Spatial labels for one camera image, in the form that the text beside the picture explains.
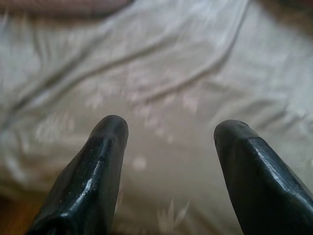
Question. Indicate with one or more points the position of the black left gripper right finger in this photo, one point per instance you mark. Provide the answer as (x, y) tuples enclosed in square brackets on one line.
[(259, 186)]

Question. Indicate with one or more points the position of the white floral bed sheet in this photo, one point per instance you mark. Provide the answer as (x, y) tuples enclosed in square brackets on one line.
[(156, 73)]

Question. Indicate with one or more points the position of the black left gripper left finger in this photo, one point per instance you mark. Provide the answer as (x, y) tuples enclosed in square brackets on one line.
[(93, 176)]

